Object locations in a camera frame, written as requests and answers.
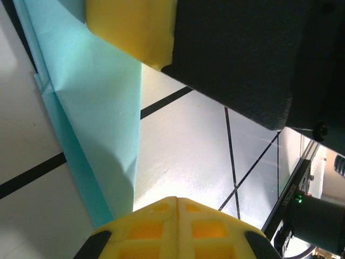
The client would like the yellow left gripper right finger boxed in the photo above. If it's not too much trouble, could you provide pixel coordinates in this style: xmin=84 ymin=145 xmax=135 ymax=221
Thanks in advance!
xmin=176 ymin=196 xmax=282 ymax=259

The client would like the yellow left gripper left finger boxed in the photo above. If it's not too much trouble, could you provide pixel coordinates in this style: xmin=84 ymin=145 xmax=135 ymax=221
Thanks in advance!
xmin=72 ymin=196 xmax=179 ymax=259

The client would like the light blue paper sheet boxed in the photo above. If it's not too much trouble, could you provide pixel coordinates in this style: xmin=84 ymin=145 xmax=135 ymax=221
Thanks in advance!
xmin=12 ymin=0 xmax=143 ymax=230

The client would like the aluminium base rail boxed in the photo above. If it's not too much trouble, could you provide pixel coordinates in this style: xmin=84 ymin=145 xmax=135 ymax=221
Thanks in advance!
xmin=298 ymin=136 xmax=328 ymax=189

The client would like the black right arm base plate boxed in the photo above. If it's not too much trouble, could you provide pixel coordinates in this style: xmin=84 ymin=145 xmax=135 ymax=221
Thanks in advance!
xmin=263 ymin=158 xmax=315 ymax=259

